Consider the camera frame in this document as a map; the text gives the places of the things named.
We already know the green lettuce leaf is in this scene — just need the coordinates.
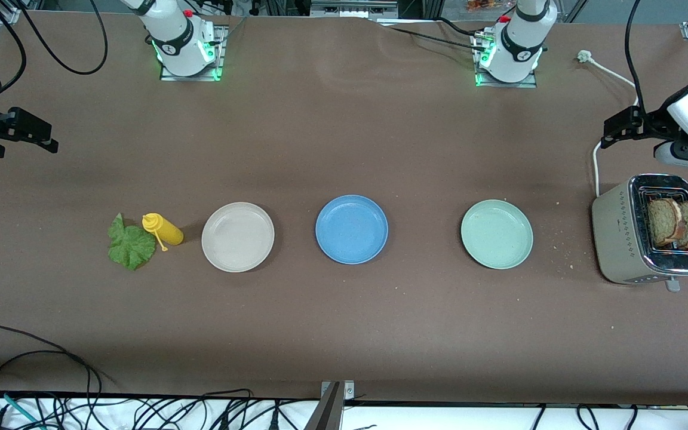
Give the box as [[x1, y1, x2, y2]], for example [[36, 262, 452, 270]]
[[107, 213, 158, 271]]

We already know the yellow squeeze bottle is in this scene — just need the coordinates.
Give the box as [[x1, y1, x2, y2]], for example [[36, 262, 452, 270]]
[[142, 213, 185, 252]]

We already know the light green round plate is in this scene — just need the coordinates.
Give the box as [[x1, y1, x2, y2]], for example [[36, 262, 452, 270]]
[[460, 199, 535, 270]]

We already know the beige round plate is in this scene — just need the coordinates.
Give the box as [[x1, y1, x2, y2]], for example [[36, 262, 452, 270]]
[[201, 202, 275, 273]]

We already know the blue round plate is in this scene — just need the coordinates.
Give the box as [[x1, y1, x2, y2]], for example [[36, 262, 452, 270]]
[[315, 195, 389, 265]]

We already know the beige chrome toaster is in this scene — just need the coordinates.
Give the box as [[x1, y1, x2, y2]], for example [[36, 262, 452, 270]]
[[592, 173, 688, 292]]

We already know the orange snack packet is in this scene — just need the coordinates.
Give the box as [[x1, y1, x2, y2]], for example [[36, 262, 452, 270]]
[[465, 0, 515, 13]]

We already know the silver metal box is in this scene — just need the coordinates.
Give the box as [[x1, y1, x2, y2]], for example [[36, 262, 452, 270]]
[[310, 0, 398, 19]]

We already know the white toaster power cord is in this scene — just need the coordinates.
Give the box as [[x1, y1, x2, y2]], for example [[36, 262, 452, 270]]
[[577, 50, 640, 198]]

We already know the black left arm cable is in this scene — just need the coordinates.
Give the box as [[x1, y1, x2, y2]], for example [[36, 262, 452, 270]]
[[623, 0, 649, 112]]

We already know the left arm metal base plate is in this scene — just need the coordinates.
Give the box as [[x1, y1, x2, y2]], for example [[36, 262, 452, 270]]
[[472, 33, 539, 88]]

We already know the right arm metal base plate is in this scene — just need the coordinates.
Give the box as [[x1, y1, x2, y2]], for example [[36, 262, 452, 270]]
[[160, 25, 226, 82]]

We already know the black base power cable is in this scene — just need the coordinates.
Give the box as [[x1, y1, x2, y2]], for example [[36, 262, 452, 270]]
[[379, 24, 488, 53]]

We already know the teal cable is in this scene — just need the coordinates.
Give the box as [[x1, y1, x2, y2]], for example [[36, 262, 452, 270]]
[[0, 388, 43, 429]]

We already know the small metal bracket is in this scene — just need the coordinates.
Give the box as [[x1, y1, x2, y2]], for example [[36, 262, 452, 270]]
[[320, 380, 355, 402]]

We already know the aluminium camera post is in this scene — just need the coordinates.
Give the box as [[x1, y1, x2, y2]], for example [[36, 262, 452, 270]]
[[303, 382, 345, 430]]

